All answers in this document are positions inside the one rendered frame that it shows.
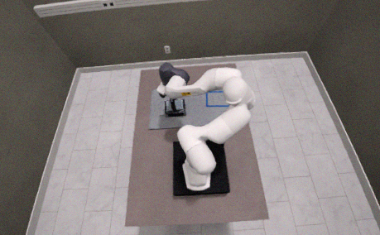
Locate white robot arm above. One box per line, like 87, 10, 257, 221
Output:
156, 62, 256, 190

